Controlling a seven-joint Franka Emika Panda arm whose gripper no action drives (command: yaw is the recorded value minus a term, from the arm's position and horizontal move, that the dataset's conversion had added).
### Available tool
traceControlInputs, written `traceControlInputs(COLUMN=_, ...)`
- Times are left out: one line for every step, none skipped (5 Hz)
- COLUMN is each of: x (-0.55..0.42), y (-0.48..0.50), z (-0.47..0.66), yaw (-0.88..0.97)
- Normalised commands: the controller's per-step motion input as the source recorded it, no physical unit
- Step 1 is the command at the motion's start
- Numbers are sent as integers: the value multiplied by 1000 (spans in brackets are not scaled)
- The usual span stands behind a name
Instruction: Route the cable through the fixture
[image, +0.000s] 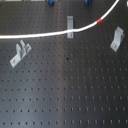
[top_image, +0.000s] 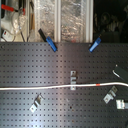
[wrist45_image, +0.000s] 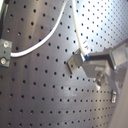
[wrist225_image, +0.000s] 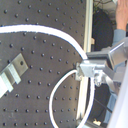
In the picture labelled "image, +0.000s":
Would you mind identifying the middle grey cable clip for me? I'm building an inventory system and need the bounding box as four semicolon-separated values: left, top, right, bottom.
67;16;73;39

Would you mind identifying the grey cable clip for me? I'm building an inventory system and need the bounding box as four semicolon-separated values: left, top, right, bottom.
67;16;73;39
10;40;31;67
110;27;124;51

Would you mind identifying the right blue clamp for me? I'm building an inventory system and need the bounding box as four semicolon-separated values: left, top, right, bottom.
84;0;92;5

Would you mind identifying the blue clamp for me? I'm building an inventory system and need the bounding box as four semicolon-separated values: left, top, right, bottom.
84;0;92;5
48;0;54;6

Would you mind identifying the left blue clamp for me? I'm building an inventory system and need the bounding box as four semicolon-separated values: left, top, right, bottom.
48;0;54;6

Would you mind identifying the right grey cable clip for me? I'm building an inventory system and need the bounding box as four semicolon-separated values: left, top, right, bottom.
110;27;124;51

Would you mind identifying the white cable with red band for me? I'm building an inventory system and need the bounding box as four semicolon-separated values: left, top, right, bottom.
0;0;121;40

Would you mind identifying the left grey cable clip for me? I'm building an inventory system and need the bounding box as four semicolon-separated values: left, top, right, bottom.
10;40;31;67

